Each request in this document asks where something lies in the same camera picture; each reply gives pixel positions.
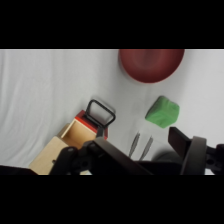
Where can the wooden box with slot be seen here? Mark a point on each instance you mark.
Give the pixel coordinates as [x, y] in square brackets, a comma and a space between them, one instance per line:
[46, 156]

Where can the pink red bowl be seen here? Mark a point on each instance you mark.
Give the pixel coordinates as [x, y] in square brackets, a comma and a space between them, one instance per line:
[151, 66]

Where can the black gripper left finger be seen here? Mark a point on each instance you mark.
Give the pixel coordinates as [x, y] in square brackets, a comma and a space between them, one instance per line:
[113, 156]

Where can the wooden drawer red front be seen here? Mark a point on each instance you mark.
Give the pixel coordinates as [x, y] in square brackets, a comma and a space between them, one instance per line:
[81, 133]

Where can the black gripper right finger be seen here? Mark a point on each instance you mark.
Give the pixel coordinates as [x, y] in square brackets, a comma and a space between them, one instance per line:
[195, 156]

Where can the green triangle block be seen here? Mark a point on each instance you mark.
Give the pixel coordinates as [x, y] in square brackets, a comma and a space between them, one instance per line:
[163, 112]

